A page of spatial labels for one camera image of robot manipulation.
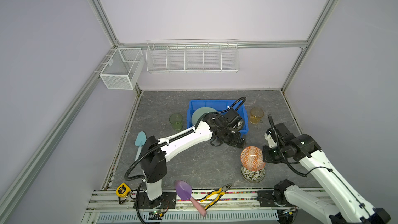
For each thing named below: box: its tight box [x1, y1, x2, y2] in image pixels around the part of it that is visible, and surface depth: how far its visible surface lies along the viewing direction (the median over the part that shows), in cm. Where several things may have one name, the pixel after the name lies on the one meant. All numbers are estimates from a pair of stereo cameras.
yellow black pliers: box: [200, 183, 233, 211], surface depth 77 cm
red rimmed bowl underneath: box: [240, 146, 266, 172], surface depth 78 cm
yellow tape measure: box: [116, 182, 132, 199], surface depth 77 cm
